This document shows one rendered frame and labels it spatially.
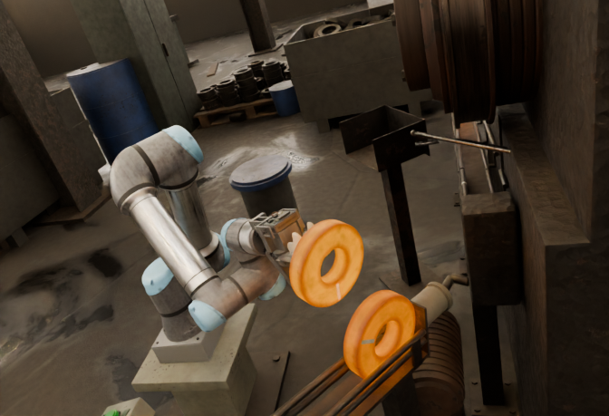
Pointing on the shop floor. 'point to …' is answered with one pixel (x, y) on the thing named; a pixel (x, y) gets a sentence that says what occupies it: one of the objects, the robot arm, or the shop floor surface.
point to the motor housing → (441, 371)
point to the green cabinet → (140, 43)
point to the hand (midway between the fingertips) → (325, 255)
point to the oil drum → (113, 105)
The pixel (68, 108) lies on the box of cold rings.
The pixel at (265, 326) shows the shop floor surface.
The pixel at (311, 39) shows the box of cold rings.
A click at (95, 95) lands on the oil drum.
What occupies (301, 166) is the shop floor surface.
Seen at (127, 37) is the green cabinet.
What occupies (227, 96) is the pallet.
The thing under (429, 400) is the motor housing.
